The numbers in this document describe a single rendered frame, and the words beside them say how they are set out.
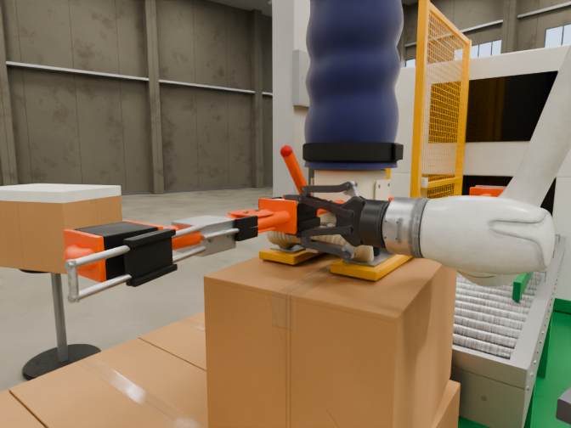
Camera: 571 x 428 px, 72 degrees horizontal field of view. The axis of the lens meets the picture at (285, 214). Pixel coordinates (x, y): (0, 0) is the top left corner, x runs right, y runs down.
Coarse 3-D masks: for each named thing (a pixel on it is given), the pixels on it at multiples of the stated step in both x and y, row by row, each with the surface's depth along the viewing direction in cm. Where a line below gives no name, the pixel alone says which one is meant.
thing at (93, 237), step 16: (112, 224) 48; (128, 224) 48; (144, 224) 49; (64, 240) 45; (80, 240) 43; (96, 240) 41; (112, 240) 42; (80, 272) 44; (96, 272) 42; (112, 272) 43
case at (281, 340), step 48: (240, 288) 75; (288, 288) 72; (336, 288) 72; (384, 288) 72; (432, 288) 82; (240, 336) 77; (288, 336) 71; (336, 336) 65; (384, 336) 61; (432, 336) 86; (240, 384) 78; (288, 384) 72; (336, 384) 67; (384, 384) 62; (432, 384) 91
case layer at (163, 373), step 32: (192, 320) 155; (128, 352) 129; (160, 352) 129; (192, 352) 129; (32, 384) 112; (64, 384) 112; (96, 384) 112; (128, 384) 112; (160, 384) 112; (192, 384) 112; (448, 384) 112; (0, 416) 98; (32, 416) 98; (64, 416) 98; (96, 416) 98; (128, 416) 98; (160, 416) 98; (192, 416) 98; (448, 416) 103
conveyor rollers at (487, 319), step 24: (456, 288) 191; (480, 288) 192; (504, 288) 193; (528, 288) 195; (456, 312) 165; (480, 312) 167; (504, 312) 162; (528, 312) 164; (456, 336) 140; (480, 336) 143; (504, 336) 140
